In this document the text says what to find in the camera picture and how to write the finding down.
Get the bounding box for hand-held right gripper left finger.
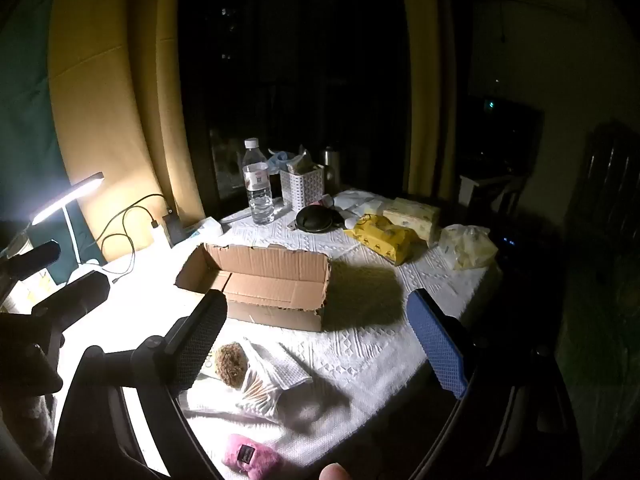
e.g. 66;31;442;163
50;289;231;480

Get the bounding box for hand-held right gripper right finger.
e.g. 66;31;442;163
406;287;586;480

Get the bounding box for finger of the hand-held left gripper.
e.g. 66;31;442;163
30;271;111;318
0;240;62;278

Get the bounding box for brown fluffy ball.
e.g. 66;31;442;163
214;342;248;388

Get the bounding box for white cotton pad pack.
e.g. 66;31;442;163
177;357;241;418

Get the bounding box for clear bag of cotton swabs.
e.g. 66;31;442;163
232;337;315;420

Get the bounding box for cardboard box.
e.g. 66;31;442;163
173;242;332;333

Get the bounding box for person's left forearm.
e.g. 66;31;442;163
0;392;58;466

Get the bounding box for white soft packets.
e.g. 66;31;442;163
335;190;396;217

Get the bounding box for white textured tablecloth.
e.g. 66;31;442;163
60;187;503;480

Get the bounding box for white desk lamp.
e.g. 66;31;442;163
27;172;106;283

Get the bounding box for crumpled clear plastic bag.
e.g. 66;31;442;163
439;223;499;271

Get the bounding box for white charger block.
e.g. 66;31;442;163
150;217;173;252

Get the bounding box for white flat box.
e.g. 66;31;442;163
182;217;224;243

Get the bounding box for black power adapter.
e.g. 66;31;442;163
162;211;188;243

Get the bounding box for yellow printed tissue pack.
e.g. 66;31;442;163
344;214;420;266

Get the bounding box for pink plush pouch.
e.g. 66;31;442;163
222;433;283;480

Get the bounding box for pale yellow tissue pack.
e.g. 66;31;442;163
382;197;442;246

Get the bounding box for white side furniture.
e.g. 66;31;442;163
457;171;526;211

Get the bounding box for clear plastic water bottle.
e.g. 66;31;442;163
242;137;276;226

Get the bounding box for black round zip pouch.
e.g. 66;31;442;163
295;205;346;234

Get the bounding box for yellow curtain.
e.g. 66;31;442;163
399;0;458;196
47;0;206;261

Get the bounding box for white perforated plastic basket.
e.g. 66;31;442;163
279;164;326;213

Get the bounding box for blue plastic bag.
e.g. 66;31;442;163
267;149;301;172

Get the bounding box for steel thermos flask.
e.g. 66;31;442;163
320;146;343;193

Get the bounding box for packets in basket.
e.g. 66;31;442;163
286;150;321;173

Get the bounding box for dark wooden chair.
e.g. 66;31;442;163
565;120;640;246

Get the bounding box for black charging cable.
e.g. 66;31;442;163
97;194;173;283

